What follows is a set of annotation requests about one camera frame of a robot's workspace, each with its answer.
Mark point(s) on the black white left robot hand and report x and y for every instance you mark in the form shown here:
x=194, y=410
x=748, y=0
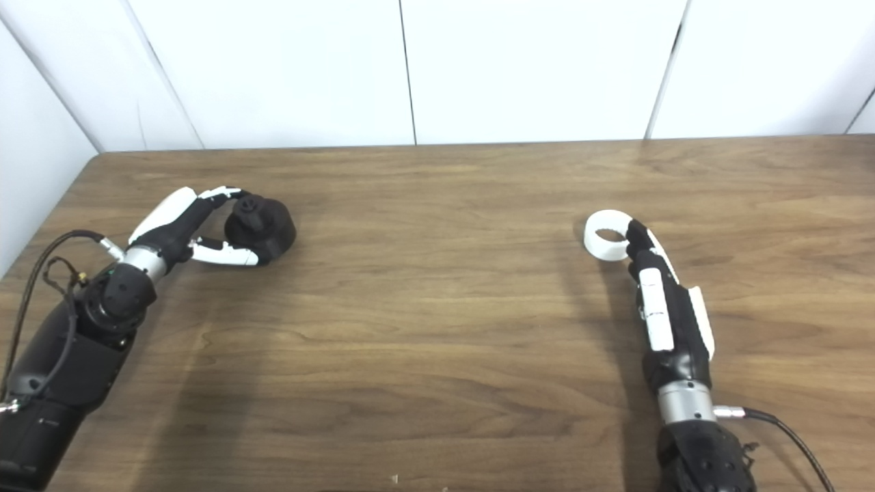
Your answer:
x=171, y=225

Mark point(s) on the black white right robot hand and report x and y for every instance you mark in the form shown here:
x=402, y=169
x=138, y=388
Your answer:
x=680, y=342

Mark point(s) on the round black geared part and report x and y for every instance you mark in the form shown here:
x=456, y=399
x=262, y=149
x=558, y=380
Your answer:
x=273, y=229

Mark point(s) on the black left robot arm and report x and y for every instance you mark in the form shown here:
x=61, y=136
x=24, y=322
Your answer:
x=68, y=369

